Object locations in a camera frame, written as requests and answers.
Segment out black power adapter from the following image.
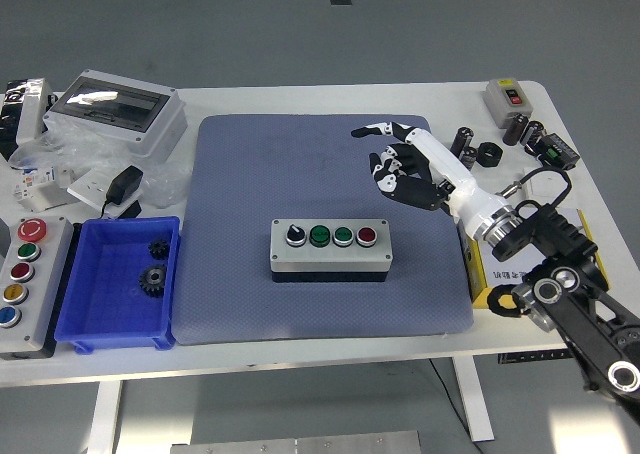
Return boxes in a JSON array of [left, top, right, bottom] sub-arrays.
[[99, 165, 145, 220]]

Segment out white wall switch plate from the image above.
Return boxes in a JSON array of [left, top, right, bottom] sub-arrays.
[[519, 166, 577, 208]]

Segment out white rectangular box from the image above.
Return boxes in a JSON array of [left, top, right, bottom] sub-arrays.
[[15, 77, 60, 148]]

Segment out black module green terminals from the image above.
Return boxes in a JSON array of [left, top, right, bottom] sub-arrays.
[[534, 132, 581, 171]]

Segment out silver metal plate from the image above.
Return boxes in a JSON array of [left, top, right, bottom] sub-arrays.
[[169, 429, 422, 454]]

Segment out clear plastic bag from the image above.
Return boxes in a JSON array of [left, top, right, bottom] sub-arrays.
[[9, 123, 191, 210]]

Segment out large black gear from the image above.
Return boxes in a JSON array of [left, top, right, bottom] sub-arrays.
[[138, 263, 169, 299]]

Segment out grey four-button control box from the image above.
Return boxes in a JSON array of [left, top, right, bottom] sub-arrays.
[[269, 218, 392, 285]]

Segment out white circuit breaker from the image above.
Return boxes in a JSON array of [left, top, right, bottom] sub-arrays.
[[12, 166, 76, 213]]

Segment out black hex nut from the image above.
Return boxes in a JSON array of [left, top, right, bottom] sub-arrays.
[[476, 141, 503, 168]]

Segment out white wall socket plate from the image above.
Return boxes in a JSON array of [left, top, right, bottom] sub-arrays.
[[66, 168, 121, 210]]

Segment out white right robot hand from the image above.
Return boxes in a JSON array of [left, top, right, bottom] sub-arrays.
[[351, 121, 504, 238]]

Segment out grey rocker switch box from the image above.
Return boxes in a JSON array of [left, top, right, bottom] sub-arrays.
[[483, 77, 534, 129]]

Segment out black shiny foil bag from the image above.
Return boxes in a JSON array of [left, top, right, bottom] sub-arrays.
[[0, 78, 31, 163]]

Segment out black cable under table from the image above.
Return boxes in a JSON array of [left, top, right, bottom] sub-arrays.
[[428, 358, 484, 454]]

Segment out black table control panel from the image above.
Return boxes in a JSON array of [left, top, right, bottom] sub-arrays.
[[497, 349, 572, 364]]

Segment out grey distribution box clear lid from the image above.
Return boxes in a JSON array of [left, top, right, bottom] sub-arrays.
[[42, 68, 187, 163]]

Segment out blue plastic bin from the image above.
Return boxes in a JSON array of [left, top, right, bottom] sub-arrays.
[[53, 216, 181, 355]]

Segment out grey-blue table mat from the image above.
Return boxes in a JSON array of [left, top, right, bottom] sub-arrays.
[[172, 113, 475, 346]]

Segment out white table leg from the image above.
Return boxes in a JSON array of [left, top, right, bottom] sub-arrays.
[[87, 381, 124, 454], [452, 357, 495, 443]]

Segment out grey five-button control box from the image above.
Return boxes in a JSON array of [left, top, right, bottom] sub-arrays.
[[0, 216, 76, 360]]

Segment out yellow white cardboard box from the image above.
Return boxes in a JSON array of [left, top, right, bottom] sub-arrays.
[[459, 207, 611, 310]]

